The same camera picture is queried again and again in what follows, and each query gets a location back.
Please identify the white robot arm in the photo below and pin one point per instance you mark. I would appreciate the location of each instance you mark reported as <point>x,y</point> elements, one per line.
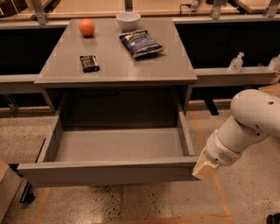
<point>254,115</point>

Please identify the cardboard box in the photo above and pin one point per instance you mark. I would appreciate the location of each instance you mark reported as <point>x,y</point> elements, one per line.
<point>9,184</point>

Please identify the blue chip bag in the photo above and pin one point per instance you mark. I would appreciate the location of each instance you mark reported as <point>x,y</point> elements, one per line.
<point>140,43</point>

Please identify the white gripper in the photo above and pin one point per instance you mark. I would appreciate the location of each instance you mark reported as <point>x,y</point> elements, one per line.
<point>220,152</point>

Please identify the black metal stand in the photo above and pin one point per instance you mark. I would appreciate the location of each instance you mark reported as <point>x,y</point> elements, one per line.
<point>27,196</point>

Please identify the orange fruit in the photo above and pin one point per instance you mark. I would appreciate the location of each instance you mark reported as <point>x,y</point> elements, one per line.
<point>86,27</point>

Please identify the grey top drawer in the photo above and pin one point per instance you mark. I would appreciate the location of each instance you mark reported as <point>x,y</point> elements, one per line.
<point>114,144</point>

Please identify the grey drawer cabinet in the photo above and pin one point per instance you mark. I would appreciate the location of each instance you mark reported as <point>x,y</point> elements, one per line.
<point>163,76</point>

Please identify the grey bench rail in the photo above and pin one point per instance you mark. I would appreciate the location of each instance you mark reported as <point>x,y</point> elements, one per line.
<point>223,77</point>

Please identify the white bowl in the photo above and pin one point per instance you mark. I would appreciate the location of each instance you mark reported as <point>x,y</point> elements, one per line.
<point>128,21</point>

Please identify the black snack bar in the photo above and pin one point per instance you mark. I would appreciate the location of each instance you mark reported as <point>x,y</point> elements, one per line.
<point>89,64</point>

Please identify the clear sanitizer bottle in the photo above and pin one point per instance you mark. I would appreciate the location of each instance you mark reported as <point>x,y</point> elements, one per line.
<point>236,63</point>

